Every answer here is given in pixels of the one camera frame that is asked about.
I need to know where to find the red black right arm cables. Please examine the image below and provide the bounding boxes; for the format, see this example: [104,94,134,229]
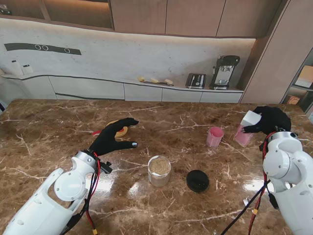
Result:
[221,132,281,235]

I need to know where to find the clear glass grain jar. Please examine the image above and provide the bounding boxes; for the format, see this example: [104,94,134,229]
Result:
[148,155,172,187]

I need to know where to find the white counter cabinet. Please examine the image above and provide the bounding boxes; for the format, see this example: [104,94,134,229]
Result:
[0,70,245,103]

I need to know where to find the orange printed box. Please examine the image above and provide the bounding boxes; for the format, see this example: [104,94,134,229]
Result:
[286,94,300,106]

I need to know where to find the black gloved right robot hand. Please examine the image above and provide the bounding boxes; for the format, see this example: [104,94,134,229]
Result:
[242,106,292,136]

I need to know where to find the black espresso machine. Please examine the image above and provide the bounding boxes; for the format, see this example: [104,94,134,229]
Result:
[209,55,241,91]

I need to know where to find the wooden wall cabinets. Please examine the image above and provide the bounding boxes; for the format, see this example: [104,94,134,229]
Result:
[0,0,291,39]

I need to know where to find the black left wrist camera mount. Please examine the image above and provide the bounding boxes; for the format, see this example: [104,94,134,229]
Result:
[100,161,113,174]

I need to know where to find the black toaster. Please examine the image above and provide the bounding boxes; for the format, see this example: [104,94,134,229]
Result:
[185,72,207,89]

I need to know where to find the pale flat board on shelf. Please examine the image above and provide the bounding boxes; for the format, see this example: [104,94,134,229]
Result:
[294,65,313,89]

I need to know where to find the black wall panel with rings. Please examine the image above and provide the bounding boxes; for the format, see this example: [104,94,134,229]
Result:
[4,43,82,56]

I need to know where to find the red black arm cables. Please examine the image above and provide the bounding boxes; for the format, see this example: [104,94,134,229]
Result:
[221,132,281,235]
[63,153,102,235]

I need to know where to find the red black left arm cables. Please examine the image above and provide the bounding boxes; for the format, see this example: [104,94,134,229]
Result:
[63,153,102,235]

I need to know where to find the dark wooden serving board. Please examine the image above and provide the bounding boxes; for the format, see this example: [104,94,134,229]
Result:
[143,80,175,87]

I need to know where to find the pink measuring cup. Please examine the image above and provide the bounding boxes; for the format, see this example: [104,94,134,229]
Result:
[206,126,224,148]

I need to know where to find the yellow plastic bowl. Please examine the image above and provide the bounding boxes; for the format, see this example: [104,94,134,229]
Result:
[107,119,128,138]

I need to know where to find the pink container with white lid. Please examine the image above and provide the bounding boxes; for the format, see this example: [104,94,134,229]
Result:
[233,123,254,147]

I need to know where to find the black round jar lid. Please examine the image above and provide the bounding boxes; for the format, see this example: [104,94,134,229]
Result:
[186,170,210,193]

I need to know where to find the white square container lid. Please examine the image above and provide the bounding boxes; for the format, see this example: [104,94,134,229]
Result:
[241,110,262,127]

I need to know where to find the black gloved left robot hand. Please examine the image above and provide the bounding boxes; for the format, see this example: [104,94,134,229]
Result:
[88,117,140,156]

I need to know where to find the tall white bottle black cap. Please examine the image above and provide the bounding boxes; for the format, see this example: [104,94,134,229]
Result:
[10,60,23,76]

